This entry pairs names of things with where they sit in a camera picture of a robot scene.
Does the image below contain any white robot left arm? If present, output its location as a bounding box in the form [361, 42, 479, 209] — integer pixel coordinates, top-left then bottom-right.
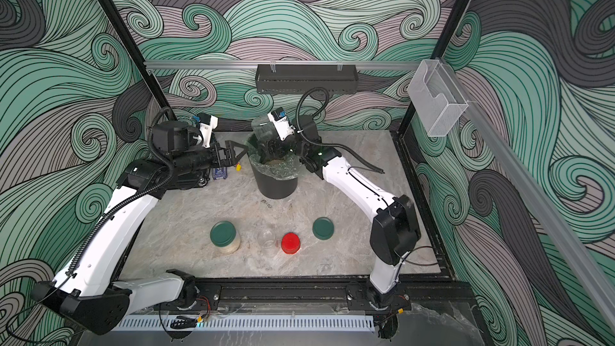
[31, 141, 248, 335]

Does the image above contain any black corrugated left cable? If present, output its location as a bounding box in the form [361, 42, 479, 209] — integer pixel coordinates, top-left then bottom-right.
[66, 105, 176, 277]

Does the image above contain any black hard case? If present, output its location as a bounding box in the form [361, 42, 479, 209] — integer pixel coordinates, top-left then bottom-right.
[167, 169, 211, 190]

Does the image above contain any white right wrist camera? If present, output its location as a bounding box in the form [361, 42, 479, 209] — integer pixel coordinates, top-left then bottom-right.
[267, 107, 295, 141]

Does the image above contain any green jar lid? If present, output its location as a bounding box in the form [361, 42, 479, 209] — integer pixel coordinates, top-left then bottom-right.
[312, 217, 335, 240]

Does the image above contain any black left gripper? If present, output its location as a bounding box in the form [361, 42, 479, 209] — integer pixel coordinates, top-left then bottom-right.
[170, 141, 246, 179]

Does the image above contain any aluminium wall rail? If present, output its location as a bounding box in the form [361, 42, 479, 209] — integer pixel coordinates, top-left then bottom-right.
[437, 59, 614, 329]
[144, 59, 421, 71]

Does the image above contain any white slotted cable duct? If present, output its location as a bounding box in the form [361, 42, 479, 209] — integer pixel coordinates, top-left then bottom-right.
[115, 314, 376, 333]

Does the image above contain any clear acrylic wall holder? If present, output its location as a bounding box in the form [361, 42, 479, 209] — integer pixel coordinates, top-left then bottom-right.
[408, 59, 468, 138]

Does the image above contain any blue card box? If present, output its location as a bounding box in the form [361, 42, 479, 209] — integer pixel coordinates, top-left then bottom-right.
[212, 168, 228, 180]

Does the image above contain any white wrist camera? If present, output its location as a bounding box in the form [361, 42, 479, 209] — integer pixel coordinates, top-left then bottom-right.
[193, 113, 219, 148]
[267, 107, 295, 141]

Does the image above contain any aluminium right wall rail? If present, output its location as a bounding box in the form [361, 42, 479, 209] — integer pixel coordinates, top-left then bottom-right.
[437, 59, 614, 329]

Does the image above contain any black corrugated right cable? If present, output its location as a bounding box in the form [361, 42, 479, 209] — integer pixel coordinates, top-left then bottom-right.
[295, 87, 386, 176]

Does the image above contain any green-lidded oatmeal jar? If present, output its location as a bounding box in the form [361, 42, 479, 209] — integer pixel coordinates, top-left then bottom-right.
[210, 220, 241, 254]
[249, 115, 279, 147]

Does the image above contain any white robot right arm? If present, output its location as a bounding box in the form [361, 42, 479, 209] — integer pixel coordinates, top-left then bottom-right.
[257, 137, 421, 296]

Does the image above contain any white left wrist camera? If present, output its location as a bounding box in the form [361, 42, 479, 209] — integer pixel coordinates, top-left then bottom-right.
[193, 113, 219, 148]

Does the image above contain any clear oatmeal jar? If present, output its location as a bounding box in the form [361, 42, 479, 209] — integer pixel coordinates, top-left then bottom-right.
[257, 228, 279, 257]

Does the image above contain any red jar lid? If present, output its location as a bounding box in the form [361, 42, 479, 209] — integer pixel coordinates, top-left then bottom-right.
[280, 232, 301, 255]

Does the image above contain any black corrugated cable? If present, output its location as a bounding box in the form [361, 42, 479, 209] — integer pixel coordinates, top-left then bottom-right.
[295, 87, 386, 176]
[66, 105, 176, 277]

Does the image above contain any clear plastic bin liner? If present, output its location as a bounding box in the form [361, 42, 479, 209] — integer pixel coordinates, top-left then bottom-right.
[247, 134, 300, 180]

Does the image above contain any black trash bin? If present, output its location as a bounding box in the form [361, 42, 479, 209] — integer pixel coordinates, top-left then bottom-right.
[252, 168, 299, 200]

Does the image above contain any black wall-mounted tray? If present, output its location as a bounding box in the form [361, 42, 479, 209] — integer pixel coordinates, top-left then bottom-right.
[255, 65, 359, 95]

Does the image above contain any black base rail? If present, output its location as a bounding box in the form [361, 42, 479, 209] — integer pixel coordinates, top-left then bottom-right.
[195, 276, 476, 312]

